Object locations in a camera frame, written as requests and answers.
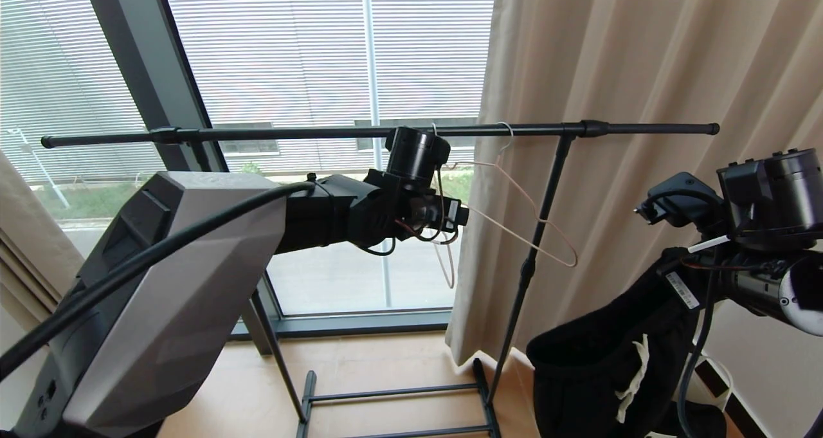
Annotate black t-shirt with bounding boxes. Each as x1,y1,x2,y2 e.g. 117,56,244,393
656,399,727,438

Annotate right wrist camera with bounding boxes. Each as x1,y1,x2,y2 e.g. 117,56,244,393
633,171,728,236

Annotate beige curtain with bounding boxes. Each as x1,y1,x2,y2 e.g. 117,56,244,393
446,0,823,368
0,149,86,326

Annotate black shorts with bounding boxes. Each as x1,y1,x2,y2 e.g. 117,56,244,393
526,246,727,438

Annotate black cable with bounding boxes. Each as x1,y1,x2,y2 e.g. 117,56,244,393
677,258,719,438
0,181,317,382

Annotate white laundry basket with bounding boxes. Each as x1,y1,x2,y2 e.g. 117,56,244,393
683,353,735,419

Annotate window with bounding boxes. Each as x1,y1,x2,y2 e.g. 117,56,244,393
0,0,499,339

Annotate black clothes rack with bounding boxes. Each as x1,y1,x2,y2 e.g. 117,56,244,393
41,120,721,438

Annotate pink clothes hanger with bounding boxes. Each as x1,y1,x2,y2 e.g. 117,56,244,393
450,122,578,269
430,123,458,291

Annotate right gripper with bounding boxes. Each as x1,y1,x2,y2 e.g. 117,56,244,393
659,248,730,313

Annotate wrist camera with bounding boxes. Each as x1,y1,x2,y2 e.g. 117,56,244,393
633,171,728,236
421,192,470,234

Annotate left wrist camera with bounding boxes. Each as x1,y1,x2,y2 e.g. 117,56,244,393
421,192,470,234

